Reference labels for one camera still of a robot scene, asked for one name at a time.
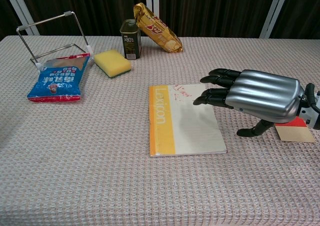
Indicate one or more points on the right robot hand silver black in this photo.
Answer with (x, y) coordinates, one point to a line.
(265, 93)

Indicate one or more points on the red and tan card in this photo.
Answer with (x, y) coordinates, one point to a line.
(295, 133)

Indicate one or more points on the Lexicon notebook yellow white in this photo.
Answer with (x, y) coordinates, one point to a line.
(195, 126)

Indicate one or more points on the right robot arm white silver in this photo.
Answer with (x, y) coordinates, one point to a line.
(312, 116)

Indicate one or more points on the dark pleated curtain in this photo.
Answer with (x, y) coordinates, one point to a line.
(212, 9)

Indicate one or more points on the golden snack bag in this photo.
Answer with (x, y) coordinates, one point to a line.
(157, 29)

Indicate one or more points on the dark green tin can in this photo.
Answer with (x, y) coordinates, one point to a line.
(130, 44)

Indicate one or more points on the yellow sponge green base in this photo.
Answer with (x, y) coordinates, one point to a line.
(112, 61)

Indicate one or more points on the beige waffle tablecloth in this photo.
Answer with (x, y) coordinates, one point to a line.
(100, 161)

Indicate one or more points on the blue snack bag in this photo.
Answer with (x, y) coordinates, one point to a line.
(57, 81)

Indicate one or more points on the white frame post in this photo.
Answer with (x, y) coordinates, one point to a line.
(152, 11)
(273, 14)
(22, 14)

